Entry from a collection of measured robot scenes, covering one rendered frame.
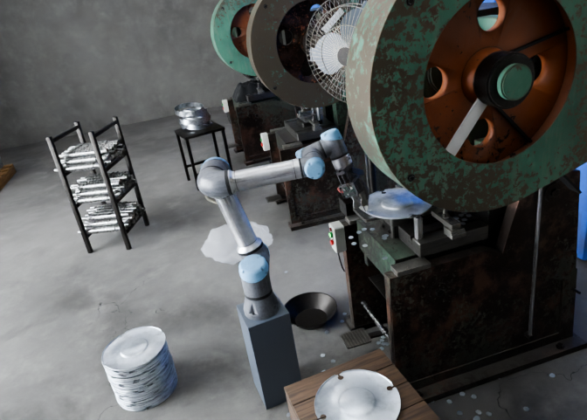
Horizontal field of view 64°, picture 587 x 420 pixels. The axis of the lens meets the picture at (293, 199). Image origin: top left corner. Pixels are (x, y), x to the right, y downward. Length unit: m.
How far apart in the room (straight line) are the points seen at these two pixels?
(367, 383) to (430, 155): 0.84
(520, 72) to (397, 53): 0.35
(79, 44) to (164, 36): 1.28
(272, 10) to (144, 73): 5.45
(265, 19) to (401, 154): 1.82
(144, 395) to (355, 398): 1.05
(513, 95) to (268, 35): 1.88
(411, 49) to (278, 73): 1.81
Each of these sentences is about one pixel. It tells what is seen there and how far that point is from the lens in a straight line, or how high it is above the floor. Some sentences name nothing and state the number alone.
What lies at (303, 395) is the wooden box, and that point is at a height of 0.35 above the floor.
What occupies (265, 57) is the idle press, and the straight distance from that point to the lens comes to 3.05.
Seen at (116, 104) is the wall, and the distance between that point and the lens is 8.40.
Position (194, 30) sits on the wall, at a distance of 8.28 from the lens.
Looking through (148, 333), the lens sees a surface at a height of 0.24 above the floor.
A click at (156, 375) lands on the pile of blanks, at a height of 0.15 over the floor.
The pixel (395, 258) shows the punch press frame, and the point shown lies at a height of 0.64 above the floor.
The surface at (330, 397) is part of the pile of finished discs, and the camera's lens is 1.78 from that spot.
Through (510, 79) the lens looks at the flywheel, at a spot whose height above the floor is 1.34.
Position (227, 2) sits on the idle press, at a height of 1.63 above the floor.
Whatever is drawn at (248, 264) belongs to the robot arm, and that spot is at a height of 0.68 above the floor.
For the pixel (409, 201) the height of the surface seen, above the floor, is 0.79.
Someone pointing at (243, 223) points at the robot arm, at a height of 0.81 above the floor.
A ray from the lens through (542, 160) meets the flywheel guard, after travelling 1.70.
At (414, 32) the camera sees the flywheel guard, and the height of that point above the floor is 1.50.
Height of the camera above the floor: 1.65
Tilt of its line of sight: 24 degrees down
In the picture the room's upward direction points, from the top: 9 degrees counter-clockwise
